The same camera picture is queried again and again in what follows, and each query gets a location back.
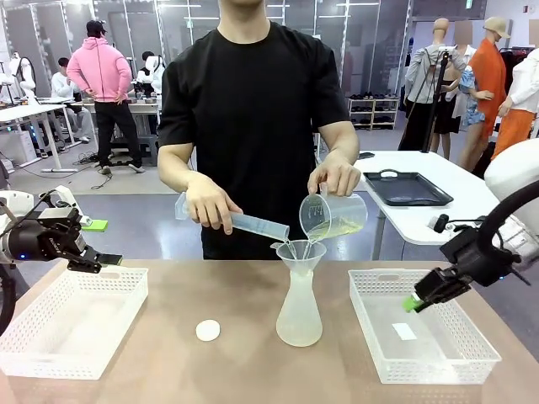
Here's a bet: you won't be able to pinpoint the person's left hand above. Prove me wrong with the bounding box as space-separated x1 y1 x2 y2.
307 149 362 207

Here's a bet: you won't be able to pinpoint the mannequin in blue floral dress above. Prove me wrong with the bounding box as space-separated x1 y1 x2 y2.
450 19 494 128

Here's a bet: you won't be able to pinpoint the gray step stool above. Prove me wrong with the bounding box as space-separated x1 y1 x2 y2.
134 133 160 163

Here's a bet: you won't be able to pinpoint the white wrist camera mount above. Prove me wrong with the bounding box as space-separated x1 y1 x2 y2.
39 184 93 227
428 213 485 237

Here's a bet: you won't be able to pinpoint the seated person in white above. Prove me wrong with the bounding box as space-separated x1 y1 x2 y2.
51 57 92 145

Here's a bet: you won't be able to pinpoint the person's left forearm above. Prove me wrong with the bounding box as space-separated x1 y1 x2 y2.
321 120 361 163

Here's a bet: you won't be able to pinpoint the person in black t-shirt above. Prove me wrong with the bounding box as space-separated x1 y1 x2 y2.
157 0 362 261

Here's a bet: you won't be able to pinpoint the person in pink hoodie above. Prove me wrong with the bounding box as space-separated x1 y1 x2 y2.
66 19 146 175

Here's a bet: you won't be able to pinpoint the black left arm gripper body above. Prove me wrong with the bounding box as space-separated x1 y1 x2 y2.
7 205 86 264

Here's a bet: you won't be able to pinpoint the mannequin in orange coat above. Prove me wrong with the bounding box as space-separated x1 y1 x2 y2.
457 16 513 170

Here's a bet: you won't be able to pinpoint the mannequin in orange trousers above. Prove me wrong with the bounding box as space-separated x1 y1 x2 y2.
489 45 539 163

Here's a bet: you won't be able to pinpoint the black camera tripod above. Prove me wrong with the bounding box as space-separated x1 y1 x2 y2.
398 45 455 155

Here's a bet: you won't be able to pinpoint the white round flask cap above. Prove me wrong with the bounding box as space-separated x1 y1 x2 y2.
195 319 221 343

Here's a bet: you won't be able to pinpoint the dark clothes on rack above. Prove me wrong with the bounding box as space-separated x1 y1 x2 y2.
499 46 528 97

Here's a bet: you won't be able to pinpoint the black plastic tray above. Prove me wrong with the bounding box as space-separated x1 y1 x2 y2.
362 168 455 208

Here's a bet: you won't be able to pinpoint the clear plastic measuring cylinder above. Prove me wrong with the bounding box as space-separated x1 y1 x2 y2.
174 191 291 244

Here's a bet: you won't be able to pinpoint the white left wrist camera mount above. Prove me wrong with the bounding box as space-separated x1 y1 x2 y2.
39 184 93 227

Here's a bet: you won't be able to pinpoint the person's right forearm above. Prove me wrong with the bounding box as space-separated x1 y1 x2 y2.
157 141 203 199

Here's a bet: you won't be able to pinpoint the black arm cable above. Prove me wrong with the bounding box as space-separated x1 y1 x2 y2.
0 263 19 337
478 179 539 256

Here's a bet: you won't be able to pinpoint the translucent plastic funnel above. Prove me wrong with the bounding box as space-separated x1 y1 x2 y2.
269 239 328 274

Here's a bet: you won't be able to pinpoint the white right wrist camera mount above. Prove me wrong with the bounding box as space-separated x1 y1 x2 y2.
428 213 485 237

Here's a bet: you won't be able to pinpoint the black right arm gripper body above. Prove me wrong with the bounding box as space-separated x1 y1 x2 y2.
439 229 523 288

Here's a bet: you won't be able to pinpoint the translucent plastic Erlenmeyer flask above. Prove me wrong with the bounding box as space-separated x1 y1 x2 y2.
275 268 323 348

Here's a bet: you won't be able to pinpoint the white paper label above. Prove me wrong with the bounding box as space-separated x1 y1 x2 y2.
392 322 419 341

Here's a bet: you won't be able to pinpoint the white perforated plastic basket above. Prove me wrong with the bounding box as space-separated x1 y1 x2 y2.
0 268 150 381
348 268 503 385

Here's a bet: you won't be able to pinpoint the person's right hand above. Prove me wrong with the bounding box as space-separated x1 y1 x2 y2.
184 172 244 236

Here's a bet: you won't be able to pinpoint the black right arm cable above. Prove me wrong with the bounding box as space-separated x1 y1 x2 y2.
478 179 539 256

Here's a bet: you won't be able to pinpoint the wooden shoe rack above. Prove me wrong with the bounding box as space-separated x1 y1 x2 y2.
347 94 401 131

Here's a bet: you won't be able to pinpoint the long white work desk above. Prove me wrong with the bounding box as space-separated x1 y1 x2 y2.
82 97 163 165

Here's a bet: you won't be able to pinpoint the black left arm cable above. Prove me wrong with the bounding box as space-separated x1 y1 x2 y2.
0 263 19 337

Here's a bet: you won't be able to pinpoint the white rounded side table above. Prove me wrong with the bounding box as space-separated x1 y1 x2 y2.
355 150 504 261

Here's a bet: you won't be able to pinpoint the clear plastic measuring beaker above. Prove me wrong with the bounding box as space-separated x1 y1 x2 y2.
298 183 370 243

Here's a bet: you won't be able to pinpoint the white desk with white legs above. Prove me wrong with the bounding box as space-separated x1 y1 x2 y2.
0 103 80 174

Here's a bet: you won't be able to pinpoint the mannequin in gray jacket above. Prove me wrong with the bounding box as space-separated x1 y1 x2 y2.
404 18 469 152

